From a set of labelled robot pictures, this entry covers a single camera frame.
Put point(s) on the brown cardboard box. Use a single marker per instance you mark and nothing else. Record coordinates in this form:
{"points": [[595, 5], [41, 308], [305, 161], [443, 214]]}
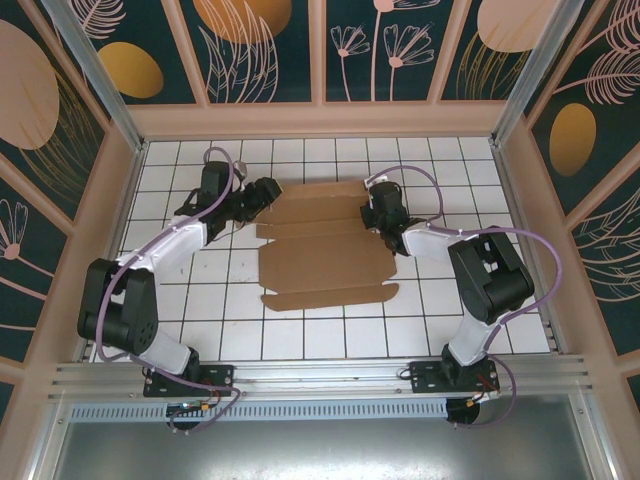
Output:
{"points": [[325, 260]]}

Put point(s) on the black base plate left arm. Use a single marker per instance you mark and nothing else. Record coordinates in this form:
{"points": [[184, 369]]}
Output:
{"points": [[220, 375]]}

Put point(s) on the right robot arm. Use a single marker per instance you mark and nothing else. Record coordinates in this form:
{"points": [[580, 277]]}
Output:
{"points": [[492, 280]]}

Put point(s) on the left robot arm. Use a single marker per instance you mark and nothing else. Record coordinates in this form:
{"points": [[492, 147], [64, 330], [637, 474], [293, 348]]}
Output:
{"points": [[120, 310]]}

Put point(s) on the black base plate right arm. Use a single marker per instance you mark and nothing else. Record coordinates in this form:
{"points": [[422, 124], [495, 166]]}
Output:
{"points": [[422, 375]]}

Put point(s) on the grey metal sheet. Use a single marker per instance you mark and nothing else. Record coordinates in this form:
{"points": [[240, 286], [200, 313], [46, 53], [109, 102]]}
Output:
{"points": [[325, 450]]}

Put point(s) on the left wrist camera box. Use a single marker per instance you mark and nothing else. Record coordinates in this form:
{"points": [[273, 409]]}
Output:
{"points": [[240, 170]]}

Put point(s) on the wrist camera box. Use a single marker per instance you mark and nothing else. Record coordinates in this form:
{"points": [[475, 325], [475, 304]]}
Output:
{"points": [[240, 170], [374, 180]]}

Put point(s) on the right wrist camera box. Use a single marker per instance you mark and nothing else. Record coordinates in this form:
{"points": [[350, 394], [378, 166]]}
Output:
{"points": [[374, 180]]}

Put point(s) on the aluminium mounting rail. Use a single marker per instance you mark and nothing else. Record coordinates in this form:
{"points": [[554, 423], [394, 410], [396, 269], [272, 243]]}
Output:
{"points": [[325, 372]]}

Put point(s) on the aluminium frame post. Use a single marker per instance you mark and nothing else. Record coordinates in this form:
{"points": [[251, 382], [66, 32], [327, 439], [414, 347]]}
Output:
{"points": [[99, 75], [536, 75]]}

